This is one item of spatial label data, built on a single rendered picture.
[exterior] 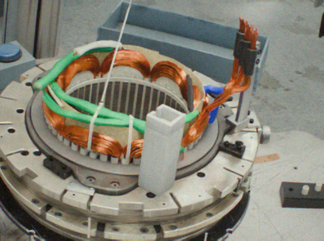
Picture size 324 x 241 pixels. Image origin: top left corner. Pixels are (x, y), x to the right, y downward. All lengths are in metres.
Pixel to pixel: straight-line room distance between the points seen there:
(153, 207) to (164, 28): 0.52
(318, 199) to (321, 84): 2.03
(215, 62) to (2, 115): 0.37
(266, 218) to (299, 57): 2.25
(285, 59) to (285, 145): 1.98
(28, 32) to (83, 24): 2.15
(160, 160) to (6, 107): 0.23
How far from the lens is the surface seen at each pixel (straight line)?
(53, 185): 0.87
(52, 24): 1.41
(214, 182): 0.91
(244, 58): 0.92
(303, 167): 1.51
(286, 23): 3.86
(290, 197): 1.40
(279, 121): 3.09
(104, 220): 0.89
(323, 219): 1.40
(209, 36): 1.31
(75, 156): 0.90
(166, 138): 0.83
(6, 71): 1.19
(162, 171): 0.86
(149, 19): 1.33
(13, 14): 1.39
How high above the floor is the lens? 1.64
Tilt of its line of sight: 33 degrees down
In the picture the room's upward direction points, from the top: 8 degrees clockwise
